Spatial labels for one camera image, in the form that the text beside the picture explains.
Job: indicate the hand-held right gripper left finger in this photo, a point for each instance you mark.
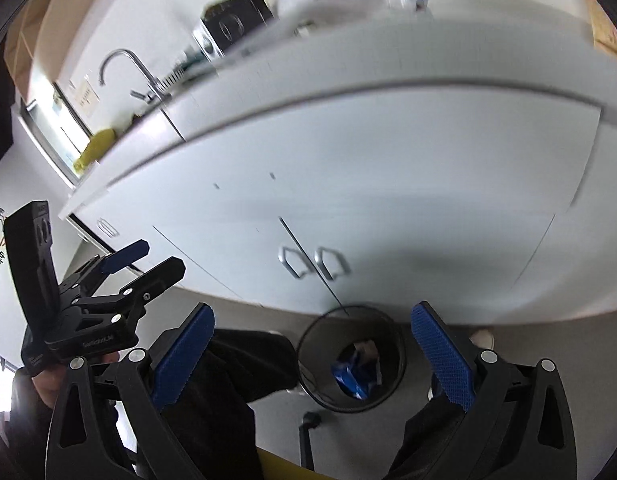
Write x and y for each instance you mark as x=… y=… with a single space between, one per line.
x=181 y=365

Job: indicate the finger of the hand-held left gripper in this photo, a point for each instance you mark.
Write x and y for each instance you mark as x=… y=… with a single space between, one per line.
x=126 y=254
x=158 y=277

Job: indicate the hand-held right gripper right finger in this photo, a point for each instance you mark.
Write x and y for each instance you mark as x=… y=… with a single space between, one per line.
x=441 y=355

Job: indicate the black mesh trash bin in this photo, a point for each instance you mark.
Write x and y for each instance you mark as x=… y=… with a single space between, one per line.
x=313 y=360

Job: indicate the person's left hand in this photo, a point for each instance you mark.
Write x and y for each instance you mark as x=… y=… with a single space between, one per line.
x=46 y=385

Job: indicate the person's beige shoe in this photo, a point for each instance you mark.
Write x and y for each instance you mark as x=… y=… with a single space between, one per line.
x=483 y=338

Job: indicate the person's left leg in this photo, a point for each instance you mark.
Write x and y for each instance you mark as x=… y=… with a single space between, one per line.
x=228 y=400

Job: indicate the person's leg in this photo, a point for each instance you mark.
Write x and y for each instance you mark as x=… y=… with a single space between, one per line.
x=428 y=445
x=228 y=400

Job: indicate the white paper scrap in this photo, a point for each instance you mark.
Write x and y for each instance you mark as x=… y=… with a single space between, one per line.
x=367 y=350

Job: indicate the person's right leg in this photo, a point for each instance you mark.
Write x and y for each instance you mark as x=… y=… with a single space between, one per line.
x=428 y=445

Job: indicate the blue crumpled packet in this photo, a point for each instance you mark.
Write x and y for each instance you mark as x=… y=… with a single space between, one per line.
x=351 y=377

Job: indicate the yellow sponge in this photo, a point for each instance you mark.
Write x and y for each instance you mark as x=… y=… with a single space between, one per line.
x=96 y=147

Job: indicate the steel kitchen sink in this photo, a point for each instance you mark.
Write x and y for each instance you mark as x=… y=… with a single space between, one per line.
x=173 y=125

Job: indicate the black metal leg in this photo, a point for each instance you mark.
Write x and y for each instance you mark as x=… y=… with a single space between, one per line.
x=308 y=440

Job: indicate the chrome kitchen faucet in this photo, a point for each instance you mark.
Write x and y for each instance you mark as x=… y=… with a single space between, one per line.
x=149 y=81

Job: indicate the white kitchen cabinet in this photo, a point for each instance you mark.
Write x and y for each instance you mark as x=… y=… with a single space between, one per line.
x=388 y=185

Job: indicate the black printed box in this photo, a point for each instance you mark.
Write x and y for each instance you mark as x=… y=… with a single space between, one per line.
x=233 y=22

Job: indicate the clear plastic wrapper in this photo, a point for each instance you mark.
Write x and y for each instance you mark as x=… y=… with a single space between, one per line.
x=308 y=2

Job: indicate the cardboard box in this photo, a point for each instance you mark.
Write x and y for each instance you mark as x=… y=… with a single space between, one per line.
x=608 y=25

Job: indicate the window with metal frame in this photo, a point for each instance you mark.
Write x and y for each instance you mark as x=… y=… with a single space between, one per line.
x=53 y=135

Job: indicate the wooden wall shelf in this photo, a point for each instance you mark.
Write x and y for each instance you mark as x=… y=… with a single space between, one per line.
x=33 y=20

